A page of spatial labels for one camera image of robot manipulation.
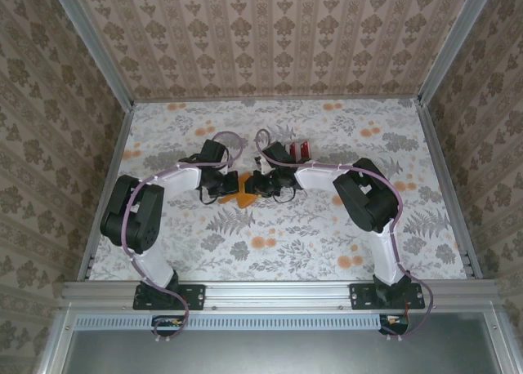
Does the orange leather card holder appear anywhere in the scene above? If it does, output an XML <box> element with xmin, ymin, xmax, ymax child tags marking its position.
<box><xmin>217</xmin><ymin>172</ymin><xmax>263</xmax><ymax>210</ymax></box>

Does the floral patterned table cover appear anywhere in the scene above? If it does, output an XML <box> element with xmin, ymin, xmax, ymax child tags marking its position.
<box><xmin>87</xmin><ymin>99</ymin><xmax>469</xmax><ymax>282</ymax></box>

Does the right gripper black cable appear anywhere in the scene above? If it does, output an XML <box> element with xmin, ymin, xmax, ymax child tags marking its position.
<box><xmin>272</xmin><ymin>185</ymin><xmax>297</xmax><ymax>206</ymax></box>

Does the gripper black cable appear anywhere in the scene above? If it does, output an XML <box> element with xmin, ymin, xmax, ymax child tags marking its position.
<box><xmin>197</xmin><ymin>185</ymin><xmax>221</xmax><ymax>207</ymax></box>
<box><xmin>272</xmin><ymin>185</ymin><xmax>297</xmax><ymax>206</ymax></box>

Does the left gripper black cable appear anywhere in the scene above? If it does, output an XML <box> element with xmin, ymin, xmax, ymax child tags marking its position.
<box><xmin>197</xmin><ymin>185</ymin><xmax>221</xmax><ymax>207</ymax></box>

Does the thin aluminium edge rail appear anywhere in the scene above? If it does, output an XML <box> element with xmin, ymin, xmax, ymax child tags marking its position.
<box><xmin>132</xmin><ymin>96</ymin><xmax>422</xmax><ymax>105</ymax></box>

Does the long aluminium mounting rail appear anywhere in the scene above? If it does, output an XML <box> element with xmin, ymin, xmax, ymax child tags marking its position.
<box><xmin>60</xmin><ymin>279</ymin><xmax>503</xmax><ymax>312</ymax></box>

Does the aluminium side rail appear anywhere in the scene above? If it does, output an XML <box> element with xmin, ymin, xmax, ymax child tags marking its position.
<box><xmin>76</xmin><ymin>104</ymin><xmax>136</xmax><ymax>282</ymax></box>
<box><xmin>418</xmin><ymin>100</ymin><xmax>483</xmax><ymax>281</ymax></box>

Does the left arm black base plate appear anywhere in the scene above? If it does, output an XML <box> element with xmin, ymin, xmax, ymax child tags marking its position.
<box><xmin>132</xmin><ymin>283</ymin><xmax>206</xmax><ymax>311</ymax></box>

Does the slotted grey cable duct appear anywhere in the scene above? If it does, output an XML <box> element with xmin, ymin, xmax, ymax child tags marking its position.
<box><xmin>75</xmin><ymin>312</ymin><xmax>385</xmax><ymax>331</ymax></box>

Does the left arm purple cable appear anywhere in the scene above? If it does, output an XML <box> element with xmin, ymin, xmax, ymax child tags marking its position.
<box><xmin>121</xmin><ymin>131</ymin><xmax>248</xmax><ymax>345</ymax></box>

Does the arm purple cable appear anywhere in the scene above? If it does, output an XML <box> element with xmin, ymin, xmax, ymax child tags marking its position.
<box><xmin>121</xmin><ymin>131</ymin><xmax>248</xmax><ymax>345</ymax></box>
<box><xmin>255</xmin><ymin>127</ymin><xmax>438</xmax><ymax>345</ymax></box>

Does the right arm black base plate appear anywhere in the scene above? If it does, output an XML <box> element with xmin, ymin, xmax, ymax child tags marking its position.
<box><xmin>350</xmin><ymin>283</ymin><xmax>426</xmax><ymax>311</ymax></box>

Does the aluminium frame post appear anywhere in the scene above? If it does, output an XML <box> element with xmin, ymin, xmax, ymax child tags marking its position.
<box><xmin>417</xmin><ymin>0</ymin><xmax>491</xmax><ymax>105</ymax></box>
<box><xmin>47</xmin><ymin>0</ymin><xmax>136</xmax><ymax>110</ymax></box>

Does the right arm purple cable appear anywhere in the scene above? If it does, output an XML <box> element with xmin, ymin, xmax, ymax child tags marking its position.
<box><xmin>255</xmin><ymin>127</ymin><xmax>438</xmax><ymax>345</ymax></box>

